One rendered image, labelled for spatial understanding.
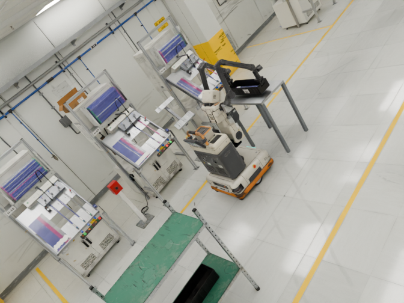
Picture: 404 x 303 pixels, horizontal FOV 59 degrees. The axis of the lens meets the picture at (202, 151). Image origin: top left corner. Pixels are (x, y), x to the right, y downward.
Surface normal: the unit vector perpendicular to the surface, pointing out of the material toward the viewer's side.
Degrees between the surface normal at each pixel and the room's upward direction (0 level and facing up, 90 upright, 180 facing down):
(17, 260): 90
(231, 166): 90
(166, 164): 90
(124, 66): 90
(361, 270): 0
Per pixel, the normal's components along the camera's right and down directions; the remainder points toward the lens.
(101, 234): 0.62, 0.04
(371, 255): -0.52, -0.73
